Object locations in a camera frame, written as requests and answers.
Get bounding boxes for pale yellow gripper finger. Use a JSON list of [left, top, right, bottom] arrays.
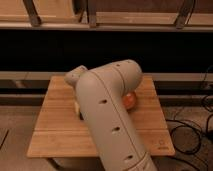
[[74, 101, 80, 116]]

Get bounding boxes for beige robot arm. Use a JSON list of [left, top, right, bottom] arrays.
[[65, 60, 157, 171]]

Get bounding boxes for orange ball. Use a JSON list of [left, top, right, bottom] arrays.
[[122, 92, 137, 110]]

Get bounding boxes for wooden shelf frame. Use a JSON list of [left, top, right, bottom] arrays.
[[0, 0, 213, 32]]

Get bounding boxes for black cables on floor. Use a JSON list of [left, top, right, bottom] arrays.
[[165, 64, 213, 171]]

